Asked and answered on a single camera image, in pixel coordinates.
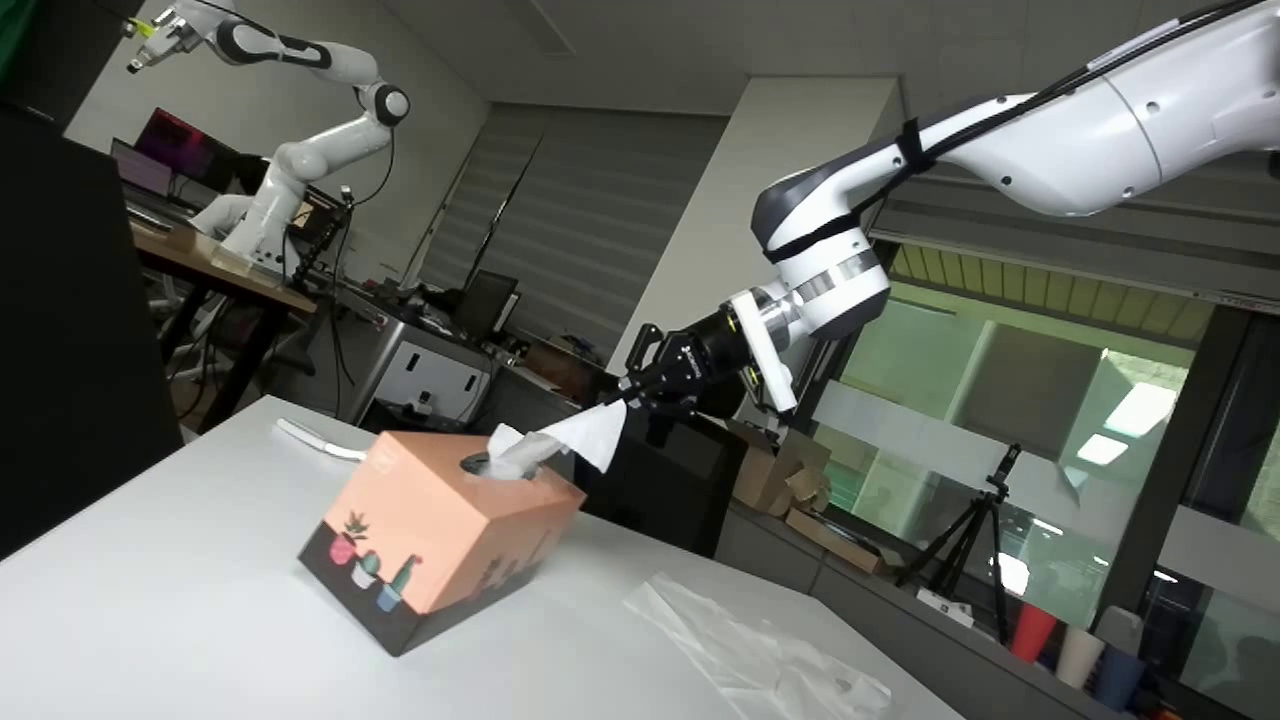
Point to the white tissue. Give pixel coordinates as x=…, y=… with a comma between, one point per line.
x=590, y=435

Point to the white cup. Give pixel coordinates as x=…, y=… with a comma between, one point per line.
x=1077, y=655

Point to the clear plastic bag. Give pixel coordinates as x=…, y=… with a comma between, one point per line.
x=740, y=645

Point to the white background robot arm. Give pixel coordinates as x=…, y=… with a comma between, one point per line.
x=300, y=150

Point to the stack of cardboard boxes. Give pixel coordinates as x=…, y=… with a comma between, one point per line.
x=785, y=480

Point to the window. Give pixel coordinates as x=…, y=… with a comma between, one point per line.
x=1000, y=430

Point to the wooden table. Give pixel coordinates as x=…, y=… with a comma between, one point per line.
x=235, y=275

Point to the grey cabinet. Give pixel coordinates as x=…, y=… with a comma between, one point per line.
x=430, y=370

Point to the black cabinet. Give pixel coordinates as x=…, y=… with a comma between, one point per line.
x=670, y=480

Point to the red cup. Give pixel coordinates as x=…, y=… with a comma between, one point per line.
x=1031, y=630

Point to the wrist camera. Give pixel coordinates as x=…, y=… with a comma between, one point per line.
x=770, y=355

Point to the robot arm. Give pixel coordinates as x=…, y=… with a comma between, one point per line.
x=1060, y=150

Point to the orange tissue box with plants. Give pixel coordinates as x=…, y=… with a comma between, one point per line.
x=440, y=530

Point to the black laptop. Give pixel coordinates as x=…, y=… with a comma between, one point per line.
x=485, y=300

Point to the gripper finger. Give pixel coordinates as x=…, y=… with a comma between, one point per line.
x=645, y=365
x=660, y=415

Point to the black panel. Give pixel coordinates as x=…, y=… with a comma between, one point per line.
x=70, y=330

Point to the small white box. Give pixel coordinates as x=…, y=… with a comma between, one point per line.
x=945, y=607

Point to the camera on tripod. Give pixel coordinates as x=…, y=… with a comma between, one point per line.
x=975, y=530

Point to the row of monitors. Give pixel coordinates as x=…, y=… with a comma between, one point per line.
x=180, y=150

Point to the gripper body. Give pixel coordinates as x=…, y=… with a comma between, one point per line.
x=705, y=355

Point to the grey window blind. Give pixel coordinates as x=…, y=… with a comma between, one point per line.
x=590, y=220

